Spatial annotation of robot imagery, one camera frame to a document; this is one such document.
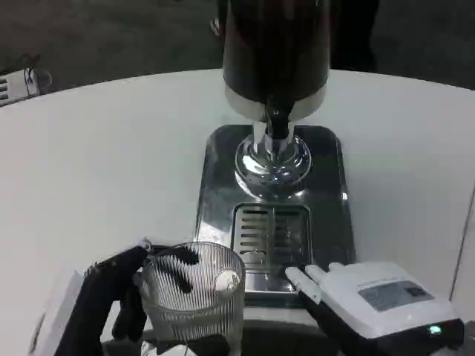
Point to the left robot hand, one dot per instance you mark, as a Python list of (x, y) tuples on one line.
[(92, 296)]

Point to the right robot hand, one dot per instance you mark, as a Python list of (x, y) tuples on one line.
[(382, 296)]

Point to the clear ribbed glass cup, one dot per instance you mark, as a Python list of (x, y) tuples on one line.
[(193, 308)]

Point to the steel slotted drip grid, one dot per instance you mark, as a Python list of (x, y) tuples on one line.
[(259, 230)]

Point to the steel drip tray base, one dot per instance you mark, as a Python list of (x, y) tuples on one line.
[(219, 193)]

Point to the white box device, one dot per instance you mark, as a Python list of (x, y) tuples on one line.
[(13, 84)]

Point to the dark drink dispenser with tap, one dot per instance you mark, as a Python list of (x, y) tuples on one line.
[(274, 55)]

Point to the person's hand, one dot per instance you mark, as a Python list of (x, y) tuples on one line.
[(215, 26)]

